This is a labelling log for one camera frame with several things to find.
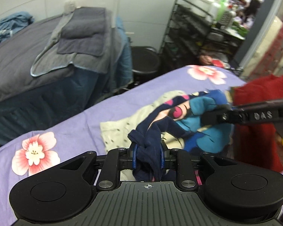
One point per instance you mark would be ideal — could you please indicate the dark grey blanket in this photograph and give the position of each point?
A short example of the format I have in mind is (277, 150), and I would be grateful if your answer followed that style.
(14, 58)

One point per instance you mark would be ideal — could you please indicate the black metal storage rack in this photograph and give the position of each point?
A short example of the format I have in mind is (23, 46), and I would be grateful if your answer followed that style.
(186, 40)

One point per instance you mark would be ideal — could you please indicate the black round stool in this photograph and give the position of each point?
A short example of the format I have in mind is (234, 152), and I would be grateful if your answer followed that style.
(145, 61)

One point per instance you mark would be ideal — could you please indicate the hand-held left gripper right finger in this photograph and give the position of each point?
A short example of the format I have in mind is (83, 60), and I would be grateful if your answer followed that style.
(161, 157)

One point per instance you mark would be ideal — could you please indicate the purple floral bedsheet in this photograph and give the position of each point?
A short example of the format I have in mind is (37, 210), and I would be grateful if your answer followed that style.
(85, 127)

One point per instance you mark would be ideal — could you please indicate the pink round object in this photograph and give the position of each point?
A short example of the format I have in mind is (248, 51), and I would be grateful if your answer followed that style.
(205, 60)

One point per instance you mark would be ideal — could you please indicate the green plastic bottle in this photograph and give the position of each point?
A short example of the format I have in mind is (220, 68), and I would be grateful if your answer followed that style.
(224, 9)

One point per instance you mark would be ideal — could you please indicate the light grey satin-edged towel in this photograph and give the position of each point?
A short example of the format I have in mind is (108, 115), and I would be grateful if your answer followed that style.
(85, 61)

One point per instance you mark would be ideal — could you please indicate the person's red sweater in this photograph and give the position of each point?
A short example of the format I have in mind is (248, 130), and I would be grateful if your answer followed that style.
(254, 141)

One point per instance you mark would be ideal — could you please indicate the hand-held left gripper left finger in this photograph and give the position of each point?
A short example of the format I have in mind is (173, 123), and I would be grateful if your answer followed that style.
(134, 155)

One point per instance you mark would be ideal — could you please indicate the dark grey flat towel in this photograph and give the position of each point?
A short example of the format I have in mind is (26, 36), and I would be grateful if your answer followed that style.
(80, 46)

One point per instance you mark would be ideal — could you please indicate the dark grey folded towel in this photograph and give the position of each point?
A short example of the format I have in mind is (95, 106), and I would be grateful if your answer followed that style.
(85, 27)

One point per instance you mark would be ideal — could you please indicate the blue cloth bundle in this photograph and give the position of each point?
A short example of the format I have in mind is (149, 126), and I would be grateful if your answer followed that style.
(11, 22)

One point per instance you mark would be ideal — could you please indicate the navy cartoon print shirt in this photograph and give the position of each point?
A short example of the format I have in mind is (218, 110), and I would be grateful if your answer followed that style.
(202, 141)

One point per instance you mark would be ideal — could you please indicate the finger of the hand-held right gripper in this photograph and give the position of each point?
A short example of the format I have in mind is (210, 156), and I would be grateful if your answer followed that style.
(212, 119)

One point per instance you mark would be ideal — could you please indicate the colourful shelf clutter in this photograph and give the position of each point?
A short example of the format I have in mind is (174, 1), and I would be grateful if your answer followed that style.
(240, 9)

